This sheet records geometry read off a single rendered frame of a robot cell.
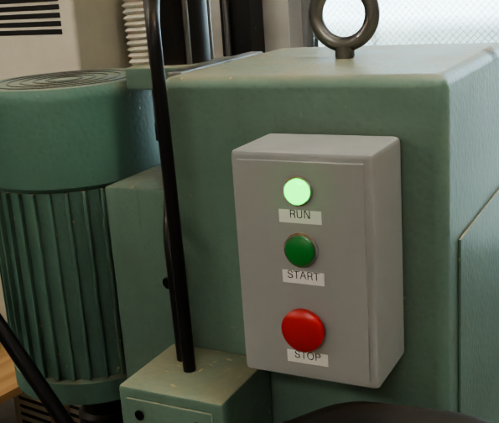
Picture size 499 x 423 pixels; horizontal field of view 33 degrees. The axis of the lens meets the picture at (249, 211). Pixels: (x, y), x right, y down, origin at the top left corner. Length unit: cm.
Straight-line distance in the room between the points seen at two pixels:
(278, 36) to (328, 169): 178
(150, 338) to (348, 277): 28
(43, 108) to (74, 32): 160
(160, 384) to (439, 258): 23
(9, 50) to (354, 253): 209
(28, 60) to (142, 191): 180
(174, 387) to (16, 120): 29
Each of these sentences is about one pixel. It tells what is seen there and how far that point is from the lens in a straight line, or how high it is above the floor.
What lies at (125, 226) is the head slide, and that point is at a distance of 75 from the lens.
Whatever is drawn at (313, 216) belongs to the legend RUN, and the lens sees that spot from 54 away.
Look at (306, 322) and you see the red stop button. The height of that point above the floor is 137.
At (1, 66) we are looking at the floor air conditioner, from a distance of 260.
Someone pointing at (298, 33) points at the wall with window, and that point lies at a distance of 232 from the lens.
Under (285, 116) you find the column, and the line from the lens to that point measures 60.
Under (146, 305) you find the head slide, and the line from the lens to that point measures 77.
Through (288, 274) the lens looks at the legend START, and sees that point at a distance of 56.
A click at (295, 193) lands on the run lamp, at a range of 53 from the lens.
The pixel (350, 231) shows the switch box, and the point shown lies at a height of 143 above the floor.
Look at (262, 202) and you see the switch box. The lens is 55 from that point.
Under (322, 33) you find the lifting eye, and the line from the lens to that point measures 70.
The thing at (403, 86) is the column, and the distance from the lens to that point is 57.
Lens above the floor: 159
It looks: 16 degrees down
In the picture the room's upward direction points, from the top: 4 degrees counter-clockwise
